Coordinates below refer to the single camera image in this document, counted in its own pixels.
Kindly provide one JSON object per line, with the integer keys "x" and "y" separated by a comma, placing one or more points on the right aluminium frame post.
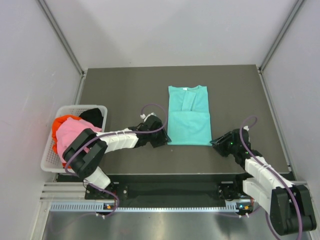
{"x": 293, "y": 13}

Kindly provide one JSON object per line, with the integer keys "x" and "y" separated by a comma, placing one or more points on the pink t shirt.
{"x": 69, "y": 131}

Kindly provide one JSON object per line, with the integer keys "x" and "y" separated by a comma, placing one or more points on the aluminium front rail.
{"x": 62, "y": 192}

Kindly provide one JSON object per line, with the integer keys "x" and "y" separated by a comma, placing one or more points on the aluminium frame post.
{"x": 293, "y": 13}
{"x": 60, "y": 35}

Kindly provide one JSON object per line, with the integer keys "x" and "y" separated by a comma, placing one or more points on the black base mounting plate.
{"x": 230, "y": 180}

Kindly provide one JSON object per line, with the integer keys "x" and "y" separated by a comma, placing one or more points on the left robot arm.
{"x": 85, "y": 153}

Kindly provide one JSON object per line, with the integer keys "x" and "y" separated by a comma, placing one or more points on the teal t shirt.
{"x": 189, "y": 120}

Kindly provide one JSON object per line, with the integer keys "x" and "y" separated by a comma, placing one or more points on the orange t shirt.
{"x": 56, "y": 124}

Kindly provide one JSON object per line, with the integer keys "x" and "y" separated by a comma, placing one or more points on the left aluminium frame post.
{"x": 60, "y": 35}

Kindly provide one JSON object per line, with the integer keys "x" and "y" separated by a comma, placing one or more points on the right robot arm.
{"x": 288, "y": 205}

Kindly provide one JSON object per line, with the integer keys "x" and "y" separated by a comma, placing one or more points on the black t shirt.
{"x": 93, "y": 116}

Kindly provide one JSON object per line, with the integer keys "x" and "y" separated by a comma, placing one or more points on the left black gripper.
{"x": 163, "y": 138}

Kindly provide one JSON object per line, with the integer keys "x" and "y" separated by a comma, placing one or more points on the grey slotted cable duct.
{"x": 228, "y": 207}

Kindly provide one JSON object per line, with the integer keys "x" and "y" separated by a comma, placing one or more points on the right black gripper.
{"x": 219, "y": 143}

